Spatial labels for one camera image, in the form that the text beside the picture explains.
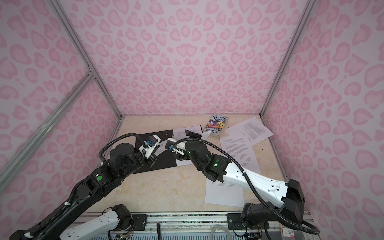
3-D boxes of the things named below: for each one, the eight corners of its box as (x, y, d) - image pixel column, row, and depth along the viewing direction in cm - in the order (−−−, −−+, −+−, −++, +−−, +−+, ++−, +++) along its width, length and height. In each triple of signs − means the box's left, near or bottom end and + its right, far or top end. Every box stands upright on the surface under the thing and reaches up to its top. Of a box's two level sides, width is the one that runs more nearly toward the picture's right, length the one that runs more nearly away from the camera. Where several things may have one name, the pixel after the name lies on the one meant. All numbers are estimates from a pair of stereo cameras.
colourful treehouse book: (203, 131, 112) (203, 128, 110) (212, 114, 123) (212, 112, 121) (220, 136, 109) (220, 134, 107) (227, 119, 120) (227, 116, 117)
